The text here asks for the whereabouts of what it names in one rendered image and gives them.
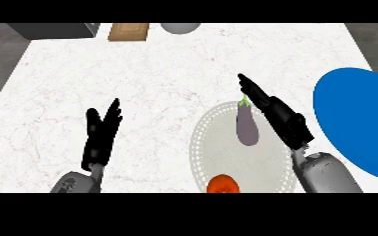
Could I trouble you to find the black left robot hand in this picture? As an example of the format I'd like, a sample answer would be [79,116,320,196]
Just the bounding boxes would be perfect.
[79,97,124,172]

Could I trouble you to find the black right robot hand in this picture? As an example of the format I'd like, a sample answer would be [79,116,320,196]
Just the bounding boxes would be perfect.
[236,73,316,151]

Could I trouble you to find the purple eggplant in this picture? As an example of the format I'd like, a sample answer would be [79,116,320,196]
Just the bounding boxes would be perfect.
[234,94,260,147]

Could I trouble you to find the blue plate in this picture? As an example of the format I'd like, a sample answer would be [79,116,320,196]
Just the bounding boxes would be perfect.
[311,67,378,178]

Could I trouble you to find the round white placemat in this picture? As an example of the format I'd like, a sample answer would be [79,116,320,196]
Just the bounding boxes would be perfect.
[189,100,299,194]

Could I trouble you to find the red tomato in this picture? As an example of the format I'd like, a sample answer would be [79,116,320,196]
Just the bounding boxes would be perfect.
[205,174,242,194]

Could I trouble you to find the brown wooden board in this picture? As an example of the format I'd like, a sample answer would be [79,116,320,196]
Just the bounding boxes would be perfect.
[106,22,150,42]

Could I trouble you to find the dark grey appliance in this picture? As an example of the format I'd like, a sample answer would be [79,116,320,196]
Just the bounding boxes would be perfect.
[4,22,102,41]

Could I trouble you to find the grey round bowl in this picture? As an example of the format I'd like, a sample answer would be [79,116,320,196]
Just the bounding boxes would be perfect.
[159,22,202,35]

